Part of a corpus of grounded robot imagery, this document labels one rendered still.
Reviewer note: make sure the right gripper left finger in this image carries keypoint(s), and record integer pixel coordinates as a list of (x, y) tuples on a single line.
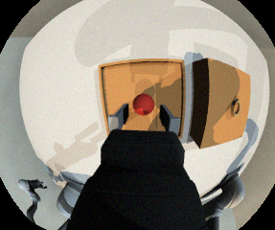
[(118, 120)]

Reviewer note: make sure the tan square tray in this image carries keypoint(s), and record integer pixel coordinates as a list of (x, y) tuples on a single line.
[(162, 78)]

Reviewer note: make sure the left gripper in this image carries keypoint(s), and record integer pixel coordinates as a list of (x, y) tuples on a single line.
[(34, 184)]

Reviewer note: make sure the dark red ball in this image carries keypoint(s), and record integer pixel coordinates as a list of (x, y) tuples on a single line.
[(143, 104)]

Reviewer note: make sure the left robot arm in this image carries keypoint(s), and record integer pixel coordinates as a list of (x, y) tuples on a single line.
[(65, 201)]

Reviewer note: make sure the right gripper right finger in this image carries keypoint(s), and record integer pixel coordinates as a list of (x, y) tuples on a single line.
[(169, 121)]

